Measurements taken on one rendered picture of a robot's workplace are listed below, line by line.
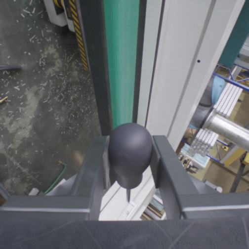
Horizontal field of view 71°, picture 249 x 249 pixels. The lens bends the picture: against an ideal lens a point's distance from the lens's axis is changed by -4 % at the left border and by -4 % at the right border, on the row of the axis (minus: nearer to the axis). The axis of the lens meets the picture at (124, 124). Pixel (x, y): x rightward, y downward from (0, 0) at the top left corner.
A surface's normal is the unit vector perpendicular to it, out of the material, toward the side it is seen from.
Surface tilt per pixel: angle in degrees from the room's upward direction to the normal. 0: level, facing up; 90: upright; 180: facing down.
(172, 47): 90
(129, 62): 0
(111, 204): 90
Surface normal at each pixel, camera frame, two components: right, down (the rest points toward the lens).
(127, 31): 0.79, 0.50
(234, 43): -0.61, 0.65
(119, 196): 0.00, -0.58
